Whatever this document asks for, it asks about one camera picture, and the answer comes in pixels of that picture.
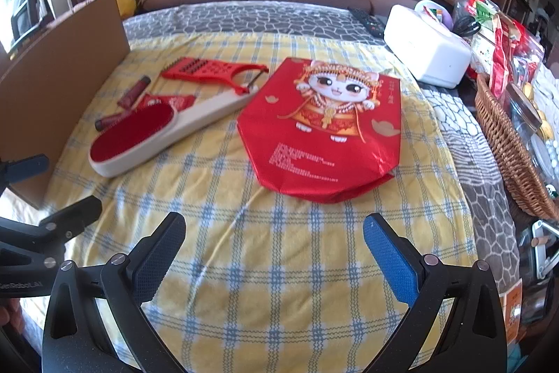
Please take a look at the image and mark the red plastic grater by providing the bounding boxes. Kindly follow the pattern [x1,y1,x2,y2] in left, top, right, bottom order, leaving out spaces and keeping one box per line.
[161,57,270,95]

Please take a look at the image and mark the purple and white bowl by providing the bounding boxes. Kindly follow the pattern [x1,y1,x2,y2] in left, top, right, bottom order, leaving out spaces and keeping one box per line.
[414,0,456,25]

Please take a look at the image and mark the dark red tube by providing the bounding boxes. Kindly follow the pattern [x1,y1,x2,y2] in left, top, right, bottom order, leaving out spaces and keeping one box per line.
[117,77,152,108]
[95,111,132,131]

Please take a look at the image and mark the black remote control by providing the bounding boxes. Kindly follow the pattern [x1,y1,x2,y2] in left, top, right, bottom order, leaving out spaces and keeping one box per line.
[348,7,387,36]

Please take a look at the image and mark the red cat print gift bag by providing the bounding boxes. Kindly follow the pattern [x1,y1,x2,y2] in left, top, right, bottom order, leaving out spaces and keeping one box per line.
[237,57,402,204]

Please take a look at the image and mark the brown cardboard box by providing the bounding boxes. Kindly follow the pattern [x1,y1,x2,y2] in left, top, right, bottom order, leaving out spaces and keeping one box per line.
[0,0,132,210]

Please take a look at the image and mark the glass jar with lid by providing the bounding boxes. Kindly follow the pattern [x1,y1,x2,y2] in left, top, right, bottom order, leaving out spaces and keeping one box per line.
[504,82,547,142]

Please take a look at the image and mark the wicker basket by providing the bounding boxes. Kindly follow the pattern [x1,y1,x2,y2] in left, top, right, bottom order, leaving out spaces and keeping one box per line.
[474,73,559,222]

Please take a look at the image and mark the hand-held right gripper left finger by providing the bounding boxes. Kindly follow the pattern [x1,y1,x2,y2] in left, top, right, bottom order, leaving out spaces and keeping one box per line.
[41,212,188,373]

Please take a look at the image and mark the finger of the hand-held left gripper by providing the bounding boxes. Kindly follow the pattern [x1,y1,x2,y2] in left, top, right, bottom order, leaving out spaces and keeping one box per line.
[38,195,104,243]
[0,153,50,187]

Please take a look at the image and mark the yellow plaid tablecloth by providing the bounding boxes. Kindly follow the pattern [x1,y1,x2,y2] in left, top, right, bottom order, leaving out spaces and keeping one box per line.
[41,30,479,373]

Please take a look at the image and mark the red snack packet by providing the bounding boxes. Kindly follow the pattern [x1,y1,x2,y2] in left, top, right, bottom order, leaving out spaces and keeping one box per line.
[488,12,522,98]

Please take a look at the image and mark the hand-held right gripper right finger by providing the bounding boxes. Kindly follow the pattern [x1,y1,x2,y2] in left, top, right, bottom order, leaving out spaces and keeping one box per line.
[363,213,507,373]

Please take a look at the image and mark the white tissue box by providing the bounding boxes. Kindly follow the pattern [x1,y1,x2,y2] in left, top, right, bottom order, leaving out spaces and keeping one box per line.
[383,5,473,89]

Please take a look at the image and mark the red sauce sachet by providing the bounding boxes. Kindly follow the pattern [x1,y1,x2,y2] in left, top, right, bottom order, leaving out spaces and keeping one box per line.
[143,92,197,114]

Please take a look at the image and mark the orange printed card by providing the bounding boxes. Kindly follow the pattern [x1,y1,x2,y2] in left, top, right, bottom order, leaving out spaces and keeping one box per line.
[501,280,524,344]

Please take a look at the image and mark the white lint brush red pad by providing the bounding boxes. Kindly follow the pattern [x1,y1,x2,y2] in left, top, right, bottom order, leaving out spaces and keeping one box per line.
[88,87,259,178]

